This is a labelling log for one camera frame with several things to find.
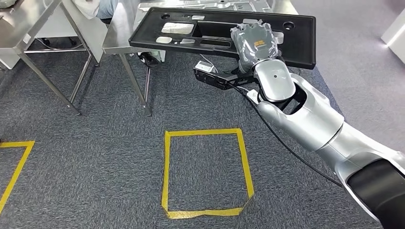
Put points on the grey sheet metal part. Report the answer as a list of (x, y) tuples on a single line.
[(221, 4)]

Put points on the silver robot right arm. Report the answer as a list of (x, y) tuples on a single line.
[(310, 123)]

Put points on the yellow floor tape square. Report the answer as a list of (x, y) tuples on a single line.
[(165, 173)]

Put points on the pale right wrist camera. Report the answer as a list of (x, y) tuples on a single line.
[(204, 66)]

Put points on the black camera bracket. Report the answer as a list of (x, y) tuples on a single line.
[(218, 80)]

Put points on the steel workbench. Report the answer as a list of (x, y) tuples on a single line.
[(19, 28), (120, 34)]

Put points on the black office chair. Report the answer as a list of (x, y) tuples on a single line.
[(106, 21)]

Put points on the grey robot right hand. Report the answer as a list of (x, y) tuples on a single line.
[(256, 44)]

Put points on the person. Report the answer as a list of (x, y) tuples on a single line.
[(104, 9)]

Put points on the white cabinet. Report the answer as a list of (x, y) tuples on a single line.
[(57, 28)]

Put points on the white display plinth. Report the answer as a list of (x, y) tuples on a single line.
[(397, 34)]

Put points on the black plastic panel part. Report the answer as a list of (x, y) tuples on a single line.
[(300, 47)]

